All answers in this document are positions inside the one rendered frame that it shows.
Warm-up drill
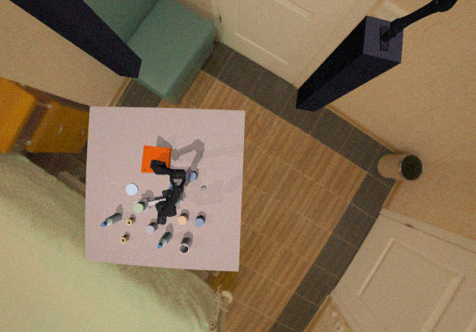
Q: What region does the white round dish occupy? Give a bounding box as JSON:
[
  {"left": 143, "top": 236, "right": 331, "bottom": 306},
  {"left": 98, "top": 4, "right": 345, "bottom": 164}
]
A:
[{"left": 126, "top": 184, "right": 138, "bottom": 196}]

